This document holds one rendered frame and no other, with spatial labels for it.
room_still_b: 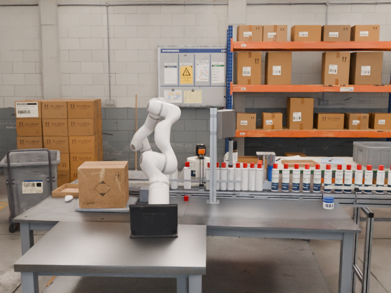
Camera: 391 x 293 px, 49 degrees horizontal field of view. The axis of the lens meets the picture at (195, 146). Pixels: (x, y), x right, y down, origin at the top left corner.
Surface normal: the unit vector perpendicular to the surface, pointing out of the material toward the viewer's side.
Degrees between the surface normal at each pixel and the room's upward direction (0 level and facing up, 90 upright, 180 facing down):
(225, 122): 90
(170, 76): 91
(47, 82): 90
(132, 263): 0
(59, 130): 91
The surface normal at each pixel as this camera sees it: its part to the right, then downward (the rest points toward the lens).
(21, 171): 0.29, 0.21
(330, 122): -0.07, 0.15
